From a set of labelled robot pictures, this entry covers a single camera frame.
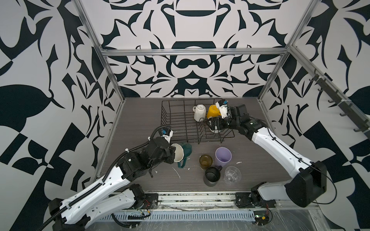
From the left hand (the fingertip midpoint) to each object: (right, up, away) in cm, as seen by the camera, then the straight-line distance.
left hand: (176, 145), depth 69 cm
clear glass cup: (+31, -20, +12) cm, 38 cm away
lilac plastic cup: (+26, -9, +14) cm, 31 cm away
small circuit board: (+42, -36, +2) cm, 55 cm away
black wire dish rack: (+6, +10, +36) cm, 38 cm away
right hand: (+19, +12, +9) cm, 24 cm away
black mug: (+19, -20, +12) cm, 30 cm away
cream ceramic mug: (+14, +16, +27) cm, 34 cm away
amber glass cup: (+16, -13, +16) cm, 26 cm away
